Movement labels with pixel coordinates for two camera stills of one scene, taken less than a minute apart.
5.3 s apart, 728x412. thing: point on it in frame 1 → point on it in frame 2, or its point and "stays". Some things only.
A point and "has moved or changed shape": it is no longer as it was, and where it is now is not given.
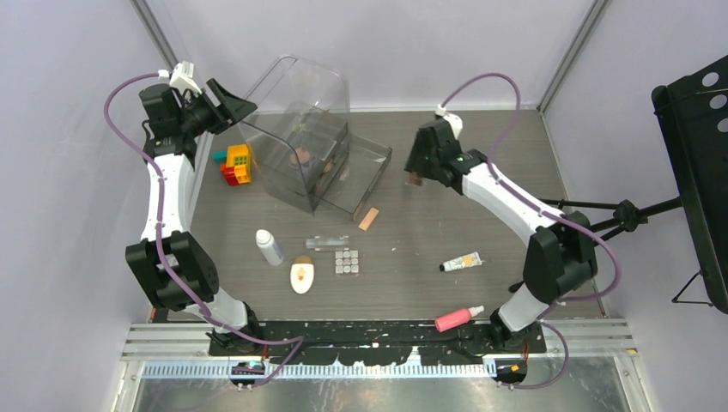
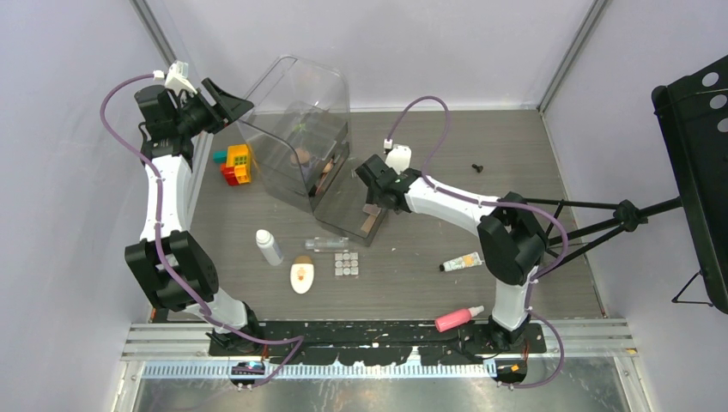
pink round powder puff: x=303 y=156 stays
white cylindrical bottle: x=269 y=247 stays
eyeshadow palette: x=413 y=178 has moved or changed shape
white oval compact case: x=302 y=274 stays
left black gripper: x=236 y=109 stays
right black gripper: x=415 y=162 → x=373 y=197
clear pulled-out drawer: x=353 y=172 has moved or changed shape
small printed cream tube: x=465 y=262 stays
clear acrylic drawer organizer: x=299 y=135 stays
